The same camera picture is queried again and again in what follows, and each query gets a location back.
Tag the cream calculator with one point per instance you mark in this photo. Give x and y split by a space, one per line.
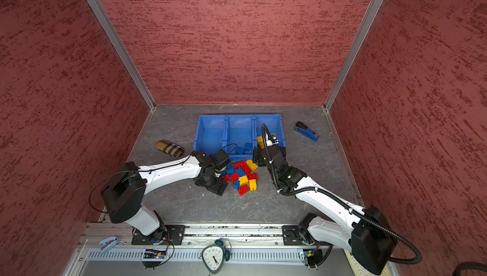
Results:
359 270

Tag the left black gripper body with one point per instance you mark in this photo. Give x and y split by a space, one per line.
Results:
213 183

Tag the blue three-compartment bin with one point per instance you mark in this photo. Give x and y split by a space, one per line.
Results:
215 132

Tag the yellow lego brick top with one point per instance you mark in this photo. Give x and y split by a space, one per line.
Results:
253 166

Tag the blue black stapler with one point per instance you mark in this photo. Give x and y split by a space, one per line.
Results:
304 130

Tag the long red lego top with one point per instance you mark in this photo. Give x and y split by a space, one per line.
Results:
242 167

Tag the yellow lego brick centre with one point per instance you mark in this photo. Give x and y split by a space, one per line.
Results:
243 180

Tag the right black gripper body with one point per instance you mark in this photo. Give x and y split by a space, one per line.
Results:
262 162

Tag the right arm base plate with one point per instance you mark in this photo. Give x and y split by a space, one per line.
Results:
294 235

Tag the small blue stapler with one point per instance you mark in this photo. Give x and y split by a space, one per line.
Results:
107 244

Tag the red lego brick bottom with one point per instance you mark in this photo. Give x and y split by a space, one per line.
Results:
242 190

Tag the plaid glasses case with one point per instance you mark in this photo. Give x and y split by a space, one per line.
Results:
170 148

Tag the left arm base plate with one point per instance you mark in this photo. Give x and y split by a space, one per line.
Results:
169 234

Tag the aluminium rail frame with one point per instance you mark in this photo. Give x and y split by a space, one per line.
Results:
251 243

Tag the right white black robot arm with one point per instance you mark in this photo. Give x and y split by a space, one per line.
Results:
363 232

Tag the yellow legos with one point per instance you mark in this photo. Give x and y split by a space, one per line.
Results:
260 142

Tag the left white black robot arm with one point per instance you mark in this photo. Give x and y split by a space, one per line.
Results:
123 194

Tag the blue legos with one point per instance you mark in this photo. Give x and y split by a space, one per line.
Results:
244 149

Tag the yellow lego brick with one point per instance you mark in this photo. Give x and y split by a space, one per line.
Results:
253 166
243 180

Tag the heart-shaped white clock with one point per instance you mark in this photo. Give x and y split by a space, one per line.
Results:
214 256

